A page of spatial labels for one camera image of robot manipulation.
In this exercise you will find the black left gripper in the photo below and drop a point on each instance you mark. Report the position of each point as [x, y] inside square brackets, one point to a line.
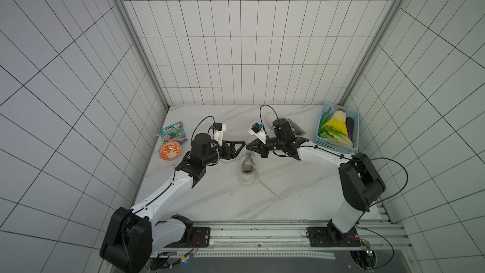
[226, 147]

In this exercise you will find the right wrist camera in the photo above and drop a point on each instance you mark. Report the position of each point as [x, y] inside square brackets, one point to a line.
[259, 132]

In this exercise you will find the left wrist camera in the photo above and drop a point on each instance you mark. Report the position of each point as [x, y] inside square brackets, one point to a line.
[218, 132]

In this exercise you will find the white sneaker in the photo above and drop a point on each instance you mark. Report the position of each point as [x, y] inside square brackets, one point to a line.
[297, 130]
[248, 173]

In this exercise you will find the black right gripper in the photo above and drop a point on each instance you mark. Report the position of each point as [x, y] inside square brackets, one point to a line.
[265, 145]

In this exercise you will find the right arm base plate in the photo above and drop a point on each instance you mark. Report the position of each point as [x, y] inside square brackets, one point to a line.
[325, 237]

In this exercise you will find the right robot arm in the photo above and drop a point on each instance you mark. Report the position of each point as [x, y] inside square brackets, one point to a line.
[360, 182]

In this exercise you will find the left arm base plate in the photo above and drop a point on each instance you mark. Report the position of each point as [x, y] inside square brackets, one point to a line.
[198, 237]

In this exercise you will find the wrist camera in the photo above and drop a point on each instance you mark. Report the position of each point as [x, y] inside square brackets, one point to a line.
[218, 132]
[259, 132]

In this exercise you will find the purple eggplant toy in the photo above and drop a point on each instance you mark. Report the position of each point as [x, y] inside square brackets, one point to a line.
[350, 128]

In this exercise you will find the orange patterned bowl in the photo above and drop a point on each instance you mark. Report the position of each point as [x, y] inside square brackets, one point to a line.
[170, 150]

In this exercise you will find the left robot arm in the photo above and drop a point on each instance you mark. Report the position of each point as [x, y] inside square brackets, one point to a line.
[134, 235]

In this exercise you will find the green chili pepper toy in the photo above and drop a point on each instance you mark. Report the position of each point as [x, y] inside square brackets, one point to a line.
[324, 118]

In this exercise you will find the green lettuce toy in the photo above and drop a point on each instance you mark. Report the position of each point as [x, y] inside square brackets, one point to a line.
[330, 134]

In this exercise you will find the light blue plastic basket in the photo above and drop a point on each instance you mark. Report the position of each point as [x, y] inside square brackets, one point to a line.
[338, 148]

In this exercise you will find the aluminium mounting rail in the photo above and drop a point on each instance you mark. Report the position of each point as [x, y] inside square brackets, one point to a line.
[288, 238]

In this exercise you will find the green snack packet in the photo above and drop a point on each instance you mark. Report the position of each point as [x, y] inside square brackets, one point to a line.
[173, 133]

